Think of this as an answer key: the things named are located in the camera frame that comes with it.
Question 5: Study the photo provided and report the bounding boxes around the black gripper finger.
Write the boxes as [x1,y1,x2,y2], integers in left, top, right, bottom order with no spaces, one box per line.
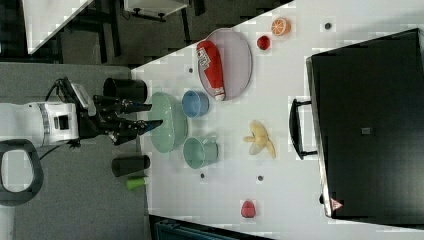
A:
[118,120,163,140]
[120,102,152,114]

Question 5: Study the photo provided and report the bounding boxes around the blue bowl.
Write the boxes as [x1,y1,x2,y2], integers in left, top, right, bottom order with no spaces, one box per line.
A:
[182,90,209,118]

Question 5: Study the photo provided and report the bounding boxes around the grey round plate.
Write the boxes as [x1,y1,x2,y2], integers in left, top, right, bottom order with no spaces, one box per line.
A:
[197,28,252,101]

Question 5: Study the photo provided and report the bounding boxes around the green cap object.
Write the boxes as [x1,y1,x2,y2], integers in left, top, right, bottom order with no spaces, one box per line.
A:
[126,177,147,190]

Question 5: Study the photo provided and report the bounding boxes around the orange slice toy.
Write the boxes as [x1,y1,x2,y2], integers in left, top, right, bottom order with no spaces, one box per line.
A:
[271,18,291,36]

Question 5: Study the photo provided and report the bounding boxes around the red strawberry toy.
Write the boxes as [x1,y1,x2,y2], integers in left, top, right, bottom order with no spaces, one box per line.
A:
[241,200,256,218]

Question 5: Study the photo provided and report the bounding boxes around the red apple toy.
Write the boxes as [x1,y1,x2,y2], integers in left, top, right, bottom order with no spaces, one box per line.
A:
[257,36,271,50]

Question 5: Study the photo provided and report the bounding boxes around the yellow peeled toy banana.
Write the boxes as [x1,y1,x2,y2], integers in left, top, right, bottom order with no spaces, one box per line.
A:
[243,120,276,159]

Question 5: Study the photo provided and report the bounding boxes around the blue metal frame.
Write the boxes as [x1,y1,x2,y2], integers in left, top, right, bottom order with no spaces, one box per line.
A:
[153,220,268,240]

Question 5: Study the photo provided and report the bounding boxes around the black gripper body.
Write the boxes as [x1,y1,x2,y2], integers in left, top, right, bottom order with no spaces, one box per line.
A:
[78,95,121,145]

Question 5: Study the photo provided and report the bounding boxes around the green colander basket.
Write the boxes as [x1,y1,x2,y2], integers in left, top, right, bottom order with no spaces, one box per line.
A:
[148,92,188,153]

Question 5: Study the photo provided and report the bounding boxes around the red ketchup bottle toy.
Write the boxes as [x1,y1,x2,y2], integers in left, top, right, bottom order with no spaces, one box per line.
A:
[196,40,225,101]

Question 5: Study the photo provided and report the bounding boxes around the black cylinder post lower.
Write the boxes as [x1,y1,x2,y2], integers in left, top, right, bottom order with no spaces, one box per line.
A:
[111,155,151,177]

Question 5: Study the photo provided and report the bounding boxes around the black toaster oven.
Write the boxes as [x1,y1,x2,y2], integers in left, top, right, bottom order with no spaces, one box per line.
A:
[305,28,424,229]

